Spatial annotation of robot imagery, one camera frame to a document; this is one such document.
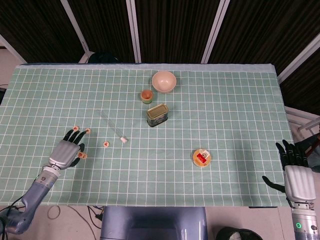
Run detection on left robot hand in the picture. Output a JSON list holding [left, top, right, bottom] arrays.
[[48, 129, 87, 171]]

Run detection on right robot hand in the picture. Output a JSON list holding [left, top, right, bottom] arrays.
[[261, 139, 317, 204]]

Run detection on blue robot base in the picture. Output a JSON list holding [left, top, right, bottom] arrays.
[[99, 206, 209, 240]]

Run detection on bystander in dark clothes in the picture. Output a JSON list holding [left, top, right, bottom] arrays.
[[294, 132, 320, 174]]

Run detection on glass test tube white cap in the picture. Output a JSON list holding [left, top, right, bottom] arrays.
[[96, 108, 129, 144]]

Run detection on round tin red label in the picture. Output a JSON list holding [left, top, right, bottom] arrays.
[[191, 148, 212, 169]]

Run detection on small orange green cup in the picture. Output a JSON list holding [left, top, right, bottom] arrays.
[[140, 89, 154, 105]]

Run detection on dark luncheon meat tin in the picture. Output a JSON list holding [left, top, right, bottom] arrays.
[[146, 103, 170, 128]]

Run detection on dark bag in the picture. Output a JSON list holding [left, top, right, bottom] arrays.
[[88, 51, 121, 64]]

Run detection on green checkered tablecloth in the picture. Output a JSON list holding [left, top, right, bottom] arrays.
[[0, 63, 296, 208]]

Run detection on beige bowl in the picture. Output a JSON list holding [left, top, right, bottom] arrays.
[[151, 70, 178, 94]]

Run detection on beige cord loop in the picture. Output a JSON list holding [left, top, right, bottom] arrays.
[[47, 205, 62, 220]]

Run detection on floor cables with plugs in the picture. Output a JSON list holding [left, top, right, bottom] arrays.
[[66, 205, 105, 240]]

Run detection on black floor cable bundle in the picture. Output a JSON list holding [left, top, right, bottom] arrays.
[[0, 205, 26, 240]]

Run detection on white partition frame post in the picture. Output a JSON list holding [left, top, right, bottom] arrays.
[[125, 0, 143, 63], [59, 0, 91, 64], [200, 0, 231, 64], [0, 33, 28, 65], [276, 32, 320, 85]]

